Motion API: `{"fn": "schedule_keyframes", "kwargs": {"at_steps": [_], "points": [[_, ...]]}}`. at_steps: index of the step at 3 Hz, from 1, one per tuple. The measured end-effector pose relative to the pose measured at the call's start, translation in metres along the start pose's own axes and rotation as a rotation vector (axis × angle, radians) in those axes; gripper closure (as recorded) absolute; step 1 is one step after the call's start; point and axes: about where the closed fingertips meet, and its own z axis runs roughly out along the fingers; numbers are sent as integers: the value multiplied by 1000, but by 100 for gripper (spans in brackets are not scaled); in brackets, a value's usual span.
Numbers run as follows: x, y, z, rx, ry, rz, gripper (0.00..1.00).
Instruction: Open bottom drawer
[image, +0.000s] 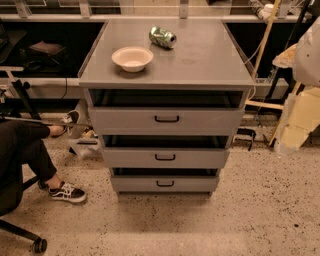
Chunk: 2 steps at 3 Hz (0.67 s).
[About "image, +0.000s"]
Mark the dark box on shelf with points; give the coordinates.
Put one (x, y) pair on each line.
(45, 50)

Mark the grey top drawer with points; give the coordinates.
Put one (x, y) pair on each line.
(164, 121)

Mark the black white sneaker near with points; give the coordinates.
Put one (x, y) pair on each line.
(68, 192)

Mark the crushed green soda can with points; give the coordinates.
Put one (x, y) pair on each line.
(162, 37)

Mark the grey bottom drawer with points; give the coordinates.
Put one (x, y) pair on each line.
(164, 184)

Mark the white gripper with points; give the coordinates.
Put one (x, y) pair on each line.
(308, 60)

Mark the thin metal rod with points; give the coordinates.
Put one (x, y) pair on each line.
(42, 122)

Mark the grey middle drawer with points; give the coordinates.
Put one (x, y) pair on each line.
(165, 158)

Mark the seated person in black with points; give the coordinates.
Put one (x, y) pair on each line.
(22, 143)

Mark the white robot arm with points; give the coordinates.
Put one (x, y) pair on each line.
(306, 58)

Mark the grey drawer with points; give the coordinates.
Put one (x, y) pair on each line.
(165, 158)
(164, 184)
(164, 121)

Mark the black clamp on floor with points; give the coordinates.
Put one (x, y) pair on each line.
(245, 135)

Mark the grey drawer cabinet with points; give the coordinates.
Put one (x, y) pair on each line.
(203, 70)

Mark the black white sneaker far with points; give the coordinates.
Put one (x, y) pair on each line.
(71, 117)

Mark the clear plastic bin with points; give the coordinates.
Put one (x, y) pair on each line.
(86, 146)

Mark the black office chair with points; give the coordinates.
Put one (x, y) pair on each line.
(10, 198)

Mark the black white sneaker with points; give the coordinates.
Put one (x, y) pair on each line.
(71, 117)
(68, 192)

